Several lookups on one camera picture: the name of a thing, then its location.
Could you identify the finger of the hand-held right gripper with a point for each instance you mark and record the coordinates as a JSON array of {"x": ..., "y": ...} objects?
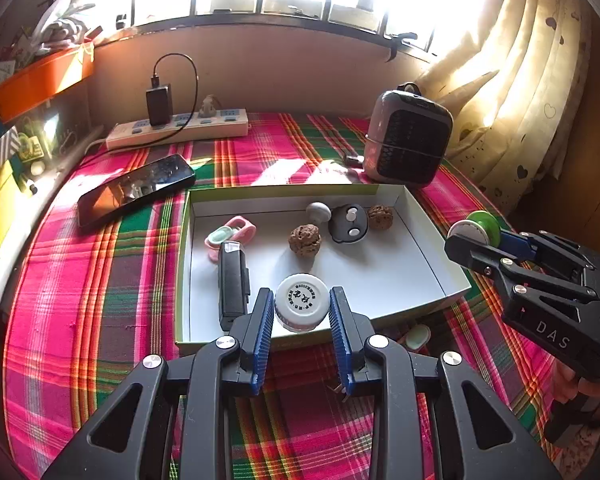
[
  {"x": 472, "y": 255},
  {"x": 515, "y": 244}
]

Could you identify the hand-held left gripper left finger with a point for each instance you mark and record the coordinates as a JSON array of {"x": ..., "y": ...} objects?
[{"x": 262, "y": 330}]

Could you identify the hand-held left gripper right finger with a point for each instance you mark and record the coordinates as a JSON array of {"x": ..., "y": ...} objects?
[{"x": 340, "y": 330}]

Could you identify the white and green knob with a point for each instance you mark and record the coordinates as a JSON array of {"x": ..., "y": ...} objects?
[{"x": 480, "y": 222}]

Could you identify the white round jar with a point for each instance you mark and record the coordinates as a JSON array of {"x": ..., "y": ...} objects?
[{"x": 300, "y": 300}]

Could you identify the black stapler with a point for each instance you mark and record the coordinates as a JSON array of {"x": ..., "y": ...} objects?
[{"x": 232, "y": 285}]

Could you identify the green and white cardboard box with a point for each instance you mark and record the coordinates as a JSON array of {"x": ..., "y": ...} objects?
[{"x": 380, "y": 280}]

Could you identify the brown walnut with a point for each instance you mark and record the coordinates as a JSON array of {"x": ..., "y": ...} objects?
[
  {"x": 304, "y": 240},
  {"x": 380, "y": 216}
]

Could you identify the white mushroom-shaped figure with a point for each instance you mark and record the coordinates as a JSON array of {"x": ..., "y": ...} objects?
[{"x": 319, "y": 208}]

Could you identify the person's right hand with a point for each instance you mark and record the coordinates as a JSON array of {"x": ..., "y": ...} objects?
[{"x": 562, "y": 382}]

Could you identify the black round case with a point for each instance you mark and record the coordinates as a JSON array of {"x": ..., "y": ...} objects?
[{"x": 342, "y": 232}]

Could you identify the grey and black heater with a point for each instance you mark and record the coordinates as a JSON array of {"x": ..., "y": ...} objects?
[{"x": 410, "y": 135}]

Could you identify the plaid tablecloth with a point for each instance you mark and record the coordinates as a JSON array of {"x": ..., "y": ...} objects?
[{"x": 105, "y": 310}]

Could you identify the cream heart-print curtain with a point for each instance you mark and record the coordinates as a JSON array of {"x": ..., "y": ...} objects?
[{"x": 530, "y": 85}]

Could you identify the black smartphone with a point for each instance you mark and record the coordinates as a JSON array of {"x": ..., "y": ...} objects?
[{"x": 130, "y": 190}]

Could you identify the cream power strip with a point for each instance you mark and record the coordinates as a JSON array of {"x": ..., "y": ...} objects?
[{"x": 220, "y": 122}]

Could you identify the black charger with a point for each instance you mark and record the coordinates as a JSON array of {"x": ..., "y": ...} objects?
[{"x": 159, "y": 105}]

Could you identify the green printed card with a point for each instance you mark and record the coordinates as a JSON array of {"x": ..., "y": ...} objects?
[{"x": 30, "y": 146}]

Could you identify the orange tray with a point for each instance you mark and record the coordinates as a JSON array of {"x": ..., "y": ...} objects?
[{"x": 35, "y": 80}]

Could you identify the crumpled plastic bag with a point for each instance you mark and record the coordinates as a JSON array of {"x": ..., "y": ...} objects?
[{"x": 60, "y": 25}]

